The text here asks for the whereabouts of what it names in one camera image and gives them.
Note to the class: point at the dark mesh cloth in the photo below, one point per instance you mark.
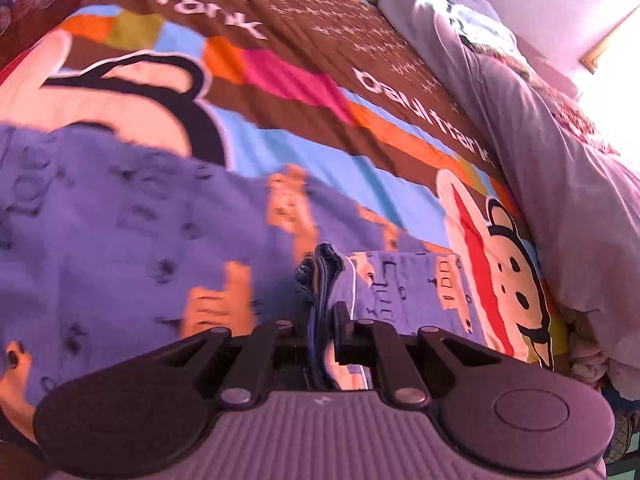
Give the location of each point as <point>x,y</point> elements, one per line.
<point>622,437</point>

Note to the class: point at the blue patterned pants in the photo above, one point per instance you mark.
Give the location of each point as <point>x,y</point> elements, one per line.
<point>125,240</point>

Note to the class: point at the lilac duvet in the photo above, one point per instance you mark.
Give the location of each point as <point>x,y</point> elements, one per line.
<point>565,185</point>

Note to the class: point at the wooden picture frame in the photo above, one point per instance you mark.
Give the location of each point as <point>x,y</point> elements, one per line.
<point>600,57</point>

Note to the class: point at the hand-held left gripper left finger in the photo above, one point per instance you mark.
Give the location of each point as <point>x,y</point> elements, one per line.
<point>280,335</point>

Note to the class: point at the light blue quilt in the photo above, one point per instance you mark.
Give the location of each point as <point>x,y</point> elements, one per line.
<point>415,5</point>

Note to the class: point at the colourful printed bedsheet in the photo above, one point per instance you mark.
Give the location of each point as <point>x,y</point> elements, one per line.
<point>300,85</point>

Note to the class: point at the fluffy beige cloth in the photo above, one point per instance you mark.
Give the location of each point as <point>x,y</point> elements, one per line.
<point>587,345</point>

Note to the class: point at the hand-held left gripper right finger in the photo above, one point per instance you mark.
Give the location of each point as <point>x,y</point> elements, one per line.
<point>342,327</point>

